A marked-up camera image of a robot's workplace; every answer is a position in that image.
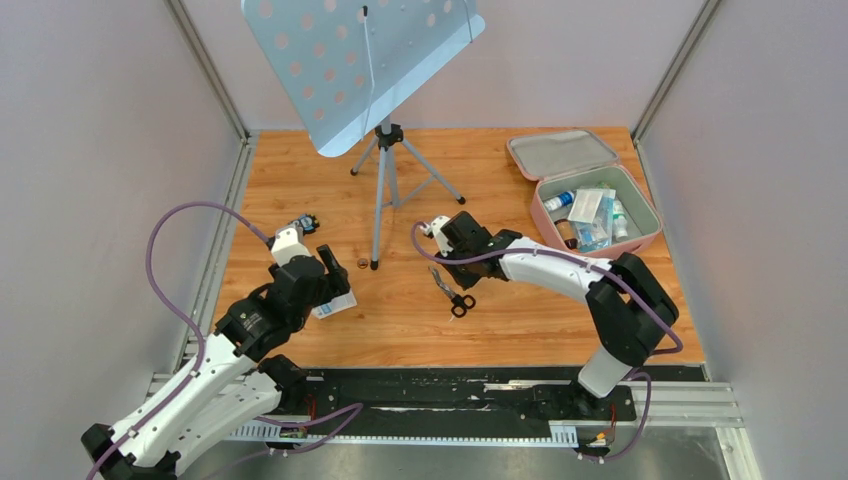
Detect white blue gauze packet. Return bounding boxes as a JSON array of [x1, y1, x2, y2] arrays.
[[311, 291, 357, 319]]

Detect black handled scissors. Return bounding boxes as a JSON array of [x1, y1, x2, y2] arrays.
[[428, 266, 476, 318]]

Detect brown medicine bottle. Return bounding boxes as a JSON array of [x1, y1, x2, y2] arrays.
[[554, 219, 579, 251]]

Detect white blue bottle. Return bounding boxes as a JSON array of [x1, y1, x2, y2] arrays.
[[542, 191, 576, 213]]

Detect pink medicine kit case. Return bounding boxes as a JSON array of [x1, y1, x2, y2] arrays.
[[506, 129, 663, 258]]

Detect large blue cotton packet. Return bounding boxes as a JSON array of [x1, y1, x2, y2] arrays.
[[570, 189, 616, 253]]

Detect white green medicine bottle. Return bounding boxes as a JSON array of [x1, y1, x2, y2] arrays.
[[612, 199, 629, 242]]

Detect white pad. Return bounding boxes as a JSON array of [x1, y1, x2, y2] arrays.
[[567, 188, 606, 223]]

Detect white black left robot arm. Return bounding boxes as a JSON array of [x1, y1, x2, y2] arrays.
[[81, 245, 351, 479]]

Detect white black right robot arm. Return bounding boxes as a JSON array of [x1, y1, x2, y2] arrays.
[[421, 211, 682, 418]]

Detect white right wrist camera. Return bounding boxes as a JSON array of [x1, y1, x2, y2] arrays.
[[422, 215, 453, 257]]

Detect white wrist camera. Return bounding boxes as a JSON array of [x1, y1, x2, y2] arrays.
[[269, 224, 312, 266], [422, 215, 453, 257]]

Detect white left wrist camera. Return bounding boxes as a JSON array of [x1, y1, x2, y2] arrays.
[[269, 224, 312, 266]]

